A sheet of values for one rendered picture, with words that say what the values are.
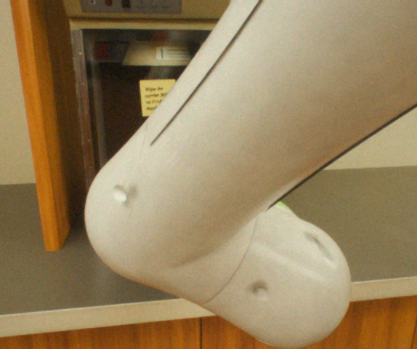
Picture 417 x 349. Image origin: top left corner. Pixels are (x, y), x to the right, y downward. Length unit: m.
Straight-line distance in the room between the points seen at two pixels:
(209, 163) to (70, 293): 0.57
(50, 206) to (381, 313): 0.71
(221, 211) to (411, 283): 0.65
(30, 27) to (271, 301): 0.65
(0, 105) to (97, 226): 1.12
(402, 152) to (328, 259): 1.33
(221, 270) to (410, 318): 0.69
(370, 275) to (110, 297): 0.48
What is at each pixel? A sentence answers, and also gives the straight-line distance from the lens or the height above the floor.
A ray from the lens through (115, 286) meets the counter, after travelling 0.72.
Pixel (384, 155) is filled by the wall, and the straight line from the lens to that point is 1.59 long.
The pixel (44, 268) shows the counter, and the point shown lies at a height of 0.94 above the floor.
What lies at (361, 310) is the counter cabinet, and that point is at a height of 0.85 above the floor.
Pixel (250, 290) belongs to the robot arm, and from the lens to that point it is 0.28.
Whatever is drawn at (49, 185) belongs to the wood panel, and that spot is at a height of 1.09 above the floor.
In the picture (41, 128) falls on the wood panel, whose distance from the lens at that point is 0.80.
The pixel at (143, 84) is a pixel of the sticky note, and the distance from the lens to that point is 0.84.
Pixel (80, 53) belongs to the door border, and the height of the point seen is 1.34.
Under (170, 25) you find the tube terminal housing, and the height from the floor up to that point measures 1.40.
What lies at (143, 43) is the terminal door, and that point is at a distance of 0.84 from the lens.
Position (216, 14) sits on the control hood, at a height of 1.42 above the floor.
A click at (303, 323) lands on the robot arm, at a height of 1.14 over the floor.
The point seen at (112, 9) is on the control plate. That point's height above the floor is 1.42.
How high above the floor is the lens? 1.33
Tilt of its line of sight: 17 degrees down
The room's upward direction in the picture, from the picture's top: straight up
